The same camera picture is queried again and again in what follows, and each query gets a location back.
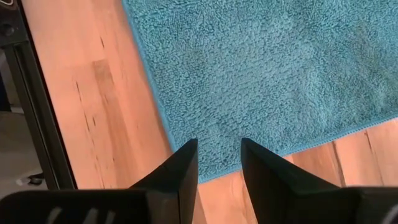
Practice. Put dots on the black caster wheel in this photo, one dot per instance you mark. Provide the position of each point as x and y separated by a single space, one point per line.
31 180

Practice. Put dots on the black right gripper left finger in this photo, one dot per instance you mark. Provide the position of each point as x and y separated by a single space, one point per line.
140 205

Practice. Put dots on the teal microfiber towel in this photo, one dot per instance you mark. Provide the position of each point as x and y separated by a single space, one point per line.
264 77

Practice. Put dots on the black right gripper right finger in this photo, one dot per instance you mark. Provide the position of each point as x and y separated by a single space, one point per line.
295 202

